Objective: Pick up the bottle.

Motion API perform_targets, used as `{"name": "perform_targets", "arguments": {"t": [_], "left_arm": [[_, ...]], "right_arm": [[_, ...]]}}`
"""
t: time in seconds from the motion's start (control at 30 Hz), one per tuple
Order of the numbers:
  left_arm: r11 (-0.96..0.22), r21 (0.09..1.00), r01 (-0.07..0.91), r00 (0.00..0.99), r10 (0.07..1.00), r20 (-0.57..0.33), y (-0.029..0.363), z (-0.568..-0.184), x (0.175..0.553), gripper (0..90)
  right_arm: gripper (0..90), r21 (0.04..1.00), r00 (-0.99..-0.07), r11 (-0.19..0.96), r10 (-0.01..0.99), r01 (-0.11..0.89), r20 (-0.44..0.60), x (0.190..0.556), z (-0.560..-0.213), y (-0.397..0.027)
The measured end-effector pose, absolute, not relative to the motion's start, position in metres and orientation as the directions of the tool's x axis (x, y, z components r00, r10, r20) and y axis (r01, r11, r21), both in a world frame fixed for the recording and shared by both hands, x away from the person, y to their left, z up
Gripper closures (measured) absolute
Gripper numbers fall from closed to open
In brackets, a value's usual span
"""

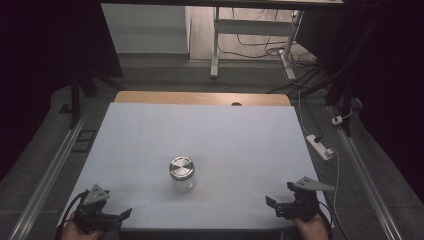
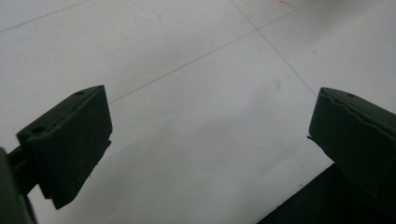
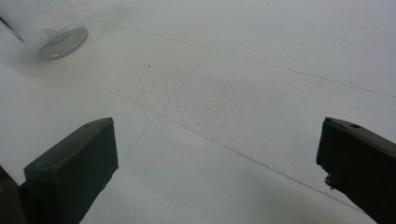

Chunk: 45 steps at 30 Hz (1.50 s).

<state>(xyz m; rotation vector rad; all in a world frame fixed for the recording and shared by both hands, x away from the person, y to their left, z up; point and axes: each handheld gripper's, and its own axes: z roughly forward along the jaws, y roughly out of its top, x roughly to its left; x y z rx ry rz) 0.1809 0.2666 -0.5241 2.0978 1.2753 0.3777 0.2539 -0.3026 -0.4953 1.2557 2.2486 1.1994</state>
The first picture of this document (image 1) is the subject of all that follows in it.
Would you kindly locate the wooden table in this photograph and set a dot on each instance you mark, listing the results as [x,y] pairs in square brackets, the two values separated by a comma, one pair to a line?
[186,97]

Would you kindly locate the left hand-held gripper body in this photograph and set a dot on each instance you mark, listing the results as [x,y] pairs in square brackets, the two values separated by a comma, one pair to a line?
[95,210]

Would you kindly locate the white power strip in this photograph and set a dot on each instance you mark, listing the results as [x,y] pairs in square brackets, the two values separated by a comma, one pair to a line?
[319,146]

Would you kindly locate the clear glass dish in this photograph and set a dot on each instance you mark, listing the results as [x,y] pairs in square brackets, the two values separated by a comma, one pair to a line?
[183,186]

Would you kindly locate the black metal stand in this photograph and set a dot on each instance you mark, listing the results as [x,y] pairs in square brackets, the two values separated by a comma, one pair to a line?
[76,96]
[345,100]

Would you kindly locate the person's right hand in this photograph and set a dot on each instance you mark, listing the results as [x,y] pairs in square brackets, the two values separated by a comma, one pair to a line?
[313,230]

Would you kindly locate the aluminium floor rail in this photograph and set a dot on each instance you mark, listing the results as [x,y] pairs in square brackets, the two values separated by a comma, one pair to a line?
[50,176]
[363,180]

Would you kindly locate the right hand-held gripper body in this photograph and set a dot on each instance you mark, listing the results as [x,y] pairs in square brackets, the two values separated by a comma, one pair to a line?
[305,203]

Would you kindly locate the small white adapter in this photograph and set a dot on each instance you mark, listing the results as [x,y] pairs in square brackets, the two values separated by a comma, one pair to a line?
[337,120]

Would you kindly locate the person's left hand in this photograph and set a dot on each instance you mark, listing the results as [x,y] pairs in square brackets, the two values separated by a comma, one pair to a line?
[71,231]

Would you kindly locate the white desk frame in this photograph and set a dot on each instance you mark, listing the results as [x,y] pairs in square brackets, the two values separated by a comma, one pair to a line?
[253,27]

